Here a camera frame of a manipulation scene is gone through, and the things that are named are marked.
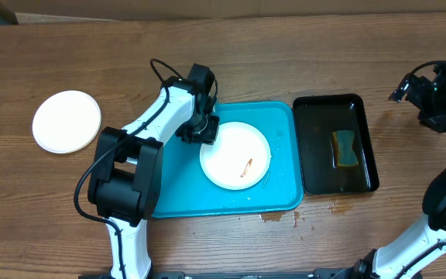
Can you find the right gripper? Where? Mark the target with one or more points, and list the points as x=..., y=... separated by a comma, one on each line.
x=416, y=93

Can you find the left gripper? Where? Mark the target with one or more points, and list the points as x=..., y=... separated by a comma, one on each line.
x=210, y=138

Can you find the white plate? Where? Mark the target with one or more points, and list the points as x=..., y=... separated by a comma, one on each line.
x=66, y=122
x=239, y=157

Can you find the green yellow sponge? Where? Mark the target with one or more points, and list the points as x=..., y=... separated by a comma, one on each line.
x=342, y=145

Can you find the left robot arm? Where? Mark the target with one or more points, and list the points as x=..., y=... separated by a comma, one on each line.
x=125, y=176

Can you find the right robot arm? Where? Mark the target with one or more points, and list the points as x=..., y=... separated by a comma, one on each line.
x=425, y=240

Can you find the black water tray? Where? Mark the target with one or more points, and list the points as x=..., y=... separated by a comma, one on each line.
x=316, y=118

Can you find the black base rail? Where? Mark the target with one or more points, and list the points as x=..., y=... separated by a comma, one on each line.
x=320, y=273

